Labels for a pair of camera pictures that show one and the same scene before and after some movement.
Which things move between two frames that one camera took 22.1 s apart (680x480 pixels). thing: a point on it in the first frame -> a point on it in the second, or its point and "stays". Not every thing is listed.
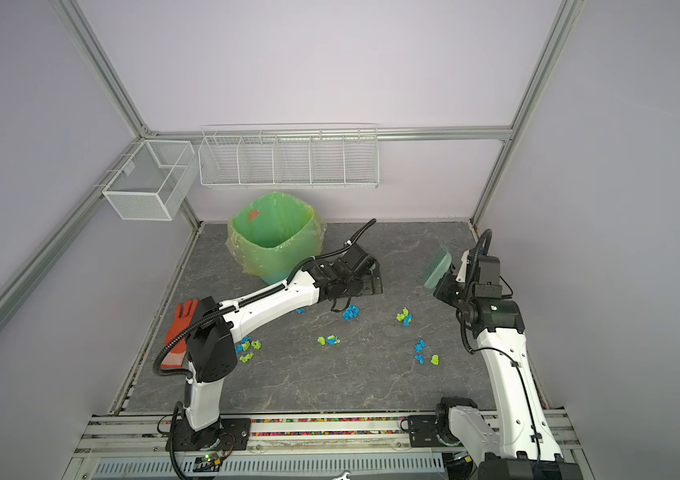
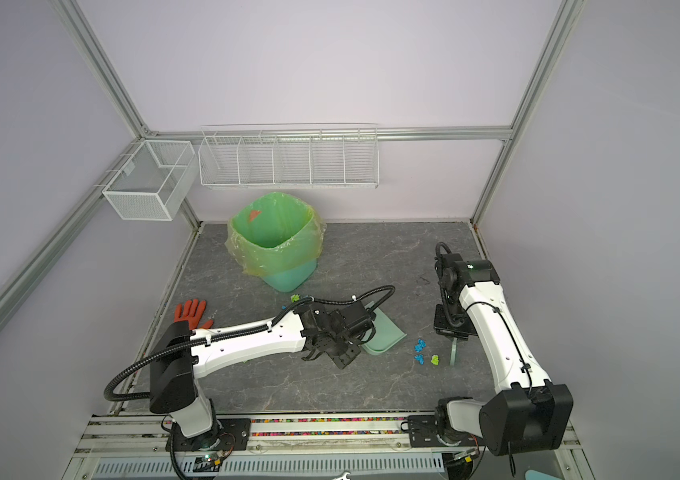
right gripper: [444, 293] -> [444, 328]
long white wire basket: [295, 156] stays
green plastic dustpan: [372, 283] -> [387, 334]
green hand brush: [436, 268] -> [454, 351]
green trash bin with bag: [272, 233] stays
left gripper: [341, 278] -> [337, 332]
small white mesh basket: [152, 183] stays
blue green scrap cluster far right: [418, 348] stays
